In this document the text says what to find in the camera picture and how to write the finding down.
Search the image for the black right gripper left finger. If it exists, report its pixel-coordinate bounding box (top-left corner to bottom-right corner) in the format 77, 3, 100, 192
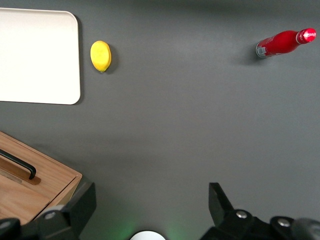
23, 181, 97, 240

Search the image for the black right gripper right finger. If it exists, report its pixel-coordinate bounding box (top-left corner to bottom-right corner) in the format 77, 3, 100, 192
199, 182, 301, 240

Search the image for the wooden drawer cabinet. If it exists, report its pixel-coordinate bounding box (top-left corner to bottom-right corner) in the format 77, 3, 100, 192
0, 131, 83, 226

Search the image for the wooden drawer front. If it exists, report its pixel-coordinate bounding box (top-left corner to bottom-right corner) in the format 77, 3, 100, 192
0, 134, 77, 225

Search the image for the yellow lemon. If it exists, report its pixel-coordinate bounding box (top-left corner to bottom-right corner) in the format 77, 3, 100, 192
90, 40, 113, 74

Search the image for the cream rectangular tray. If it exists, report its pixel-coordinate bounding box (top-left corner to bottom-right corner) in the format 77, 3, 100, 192
0, 7, 82, 105

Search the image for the red bottle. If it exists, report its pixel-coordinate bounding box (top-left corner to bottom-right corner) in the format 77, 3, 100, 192
255, 27, 317, 60

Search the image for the black drawer handle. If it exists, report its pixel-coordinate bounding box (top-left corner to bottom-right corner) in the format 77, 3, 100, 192
0, 148, 37, 181

